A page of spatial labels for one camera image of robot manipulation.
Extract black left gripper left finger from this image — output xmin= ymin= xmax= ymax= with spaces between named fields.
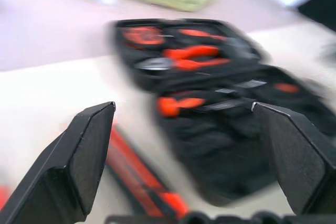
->
xmin=0 ymin=101 xmax=117 ymax=224

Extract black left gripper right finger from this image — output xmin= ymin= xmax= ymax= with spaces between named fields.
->
xmin=250 ymin=101 xmax=336 ymax=216

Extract orange black utility knife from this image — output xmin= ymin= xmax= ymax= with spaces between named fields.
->
xmin=156 ymin=95 xmax=253 ymax=119

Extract orange black spirit level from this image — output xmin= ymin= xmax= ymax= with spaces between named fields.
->
xmin=104 ymin=125 xmax=190 ymax=221

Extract black object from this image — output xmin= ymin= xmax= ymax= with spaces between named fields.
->
xmin=296 ymin=0 xmax=336 ymax=33

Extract black open tool case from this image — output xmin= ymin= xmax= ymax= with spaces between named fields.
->
xmin=107 ymin=18 xmax=336 ymax=208

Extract orange black tape measure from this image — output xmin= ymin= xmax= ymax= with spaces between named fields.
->
xmin=122 ymin=26 xmax=166 ymax=47

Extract orange handled pliers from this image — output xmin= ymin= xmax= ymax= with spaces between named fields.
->
xmin=133 ymin=45 xmax=232 ymax=72

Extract orange black screwdriver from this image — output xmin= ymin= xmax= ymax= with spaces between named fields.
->
xmin=181 ymin=28 xmax=229 ymax=41

